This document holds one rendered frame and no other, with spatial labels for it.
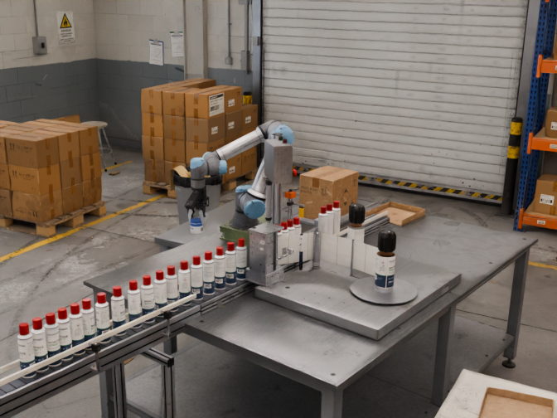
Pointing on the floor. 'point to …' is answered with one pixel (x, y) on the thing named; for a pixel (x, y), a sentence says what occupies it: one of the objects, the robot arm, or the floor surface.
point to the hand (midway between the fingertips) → (196, 223)
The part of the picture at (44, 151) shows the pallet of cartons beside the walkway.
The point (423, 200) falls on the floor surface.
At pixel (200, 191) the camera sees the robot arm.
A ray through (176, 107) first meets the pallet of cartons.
